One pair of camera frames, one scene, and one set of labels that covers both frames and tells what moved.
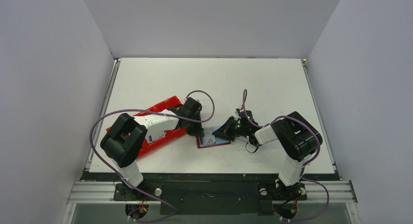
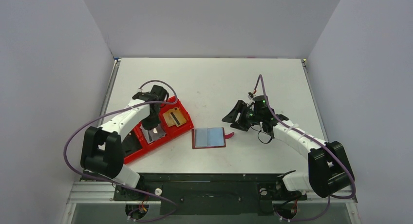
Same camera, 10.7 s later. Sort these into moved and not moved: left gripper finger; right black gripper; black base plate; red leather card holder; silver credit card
Moved: red leather card holder; left gripper finger; right black gripper
Not moved: silver credit card; black base plate
